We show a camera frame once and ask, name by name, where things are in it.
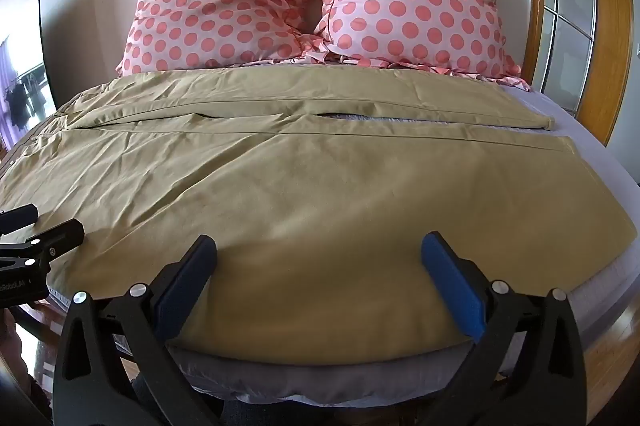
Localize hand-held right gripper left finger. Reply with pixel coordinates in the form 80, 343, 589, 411
51, 235, 224, 426

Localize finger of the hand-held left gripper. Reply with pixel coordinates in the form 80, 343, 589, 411
0, 203, 40, 238
0, 219, 85, 279

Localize grey bed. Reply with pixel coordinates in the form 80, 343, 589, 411
10, 61, 640, 409

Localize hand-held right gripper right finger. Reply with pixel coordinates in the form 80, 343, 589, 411
421, 231, 587, 426

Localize wooden framed glass door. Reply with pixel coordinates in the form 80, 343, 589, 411
429, 0, 635, 146

